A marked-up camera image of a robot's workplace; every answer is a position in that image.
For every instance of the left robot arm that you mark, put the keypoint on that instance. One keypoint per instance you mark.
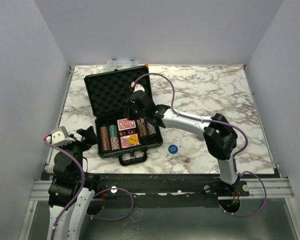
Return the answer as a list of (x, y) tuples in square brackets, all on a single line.
[(72, 189)]

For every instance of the black mounting rail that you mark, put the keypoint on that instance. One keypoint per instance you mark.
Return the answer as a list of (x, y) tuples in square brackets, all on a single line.
[(164, 190)]

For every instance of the red card deck in case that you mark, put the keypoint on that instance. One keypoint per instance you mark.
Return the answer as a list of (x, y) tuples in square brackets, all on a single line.
[(124, 142)]

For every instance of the blue small blind button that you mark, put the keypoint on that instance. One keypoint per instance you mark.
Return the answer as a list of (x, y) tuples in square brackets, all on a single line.
[(173, 149)]

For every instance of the green chip stack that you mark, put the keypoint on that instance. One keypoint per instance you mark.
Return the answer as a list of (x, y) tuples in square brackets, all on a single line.
[(113, 131)]

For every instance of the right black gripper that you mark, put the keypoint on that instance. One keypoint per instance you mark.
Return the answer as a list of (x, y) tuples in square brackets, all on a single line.
[(128, 109)]

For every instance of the orange chip stack left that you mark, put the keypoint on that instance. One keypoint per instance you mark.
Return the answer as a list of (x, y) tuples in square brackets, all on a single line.
[(105, 139)]

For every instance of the orange chip stack lower middle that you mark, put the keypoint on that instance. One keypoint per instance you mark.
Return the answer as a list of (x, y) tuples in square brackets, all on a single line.
[(115, 145)]

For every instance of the red playing card deck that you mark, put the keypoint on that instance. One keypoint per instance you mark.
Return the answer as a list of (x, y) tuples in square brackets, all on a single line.
[(125, 124)]

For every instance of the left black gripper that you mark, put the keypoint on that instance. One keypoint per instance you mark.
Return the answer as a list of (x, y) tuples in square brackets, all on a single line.
[(91, 138)]

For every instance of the red dice in case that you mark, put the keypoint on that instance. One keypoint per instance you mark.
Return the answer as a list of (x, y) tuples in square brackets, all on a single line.
[(127, 132)]

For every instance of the clear plastic box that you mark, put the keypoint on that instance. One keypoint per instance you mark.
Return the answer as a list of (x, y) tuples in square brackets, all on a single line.
[(117, 64)]

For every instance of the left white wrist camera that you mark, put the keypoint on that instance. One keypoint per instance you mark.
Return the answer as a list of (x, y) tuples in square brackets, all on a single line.
[(59, 137)]

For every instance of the orange chip stack upper right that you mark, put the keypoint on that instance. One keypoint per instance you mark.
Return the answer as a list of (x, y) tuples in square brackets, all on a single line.
[(141, 124)]

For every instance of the yellow big blind button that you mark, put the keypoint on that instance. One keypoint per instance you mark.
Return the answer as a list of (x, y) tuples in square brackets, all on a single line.
[(133, 140)]

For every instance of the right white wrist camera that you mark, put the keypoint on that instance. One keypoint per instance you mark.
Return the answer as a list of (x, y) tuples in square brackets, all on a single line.
[(136, 87)]

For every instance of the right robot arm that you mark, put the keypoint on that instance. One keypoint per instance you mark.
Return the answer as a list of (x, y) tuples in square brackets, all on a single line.
[(219, 136)]

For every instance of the black poker set case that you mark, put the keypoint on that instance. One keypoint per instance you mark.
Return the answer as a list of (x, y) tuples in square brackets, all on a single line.
[(107, 93)]

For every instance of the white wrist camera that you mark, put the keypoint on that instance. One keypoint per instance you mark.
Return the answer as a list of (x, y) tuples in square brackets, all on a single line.
[(136, 87), (59, 137)]

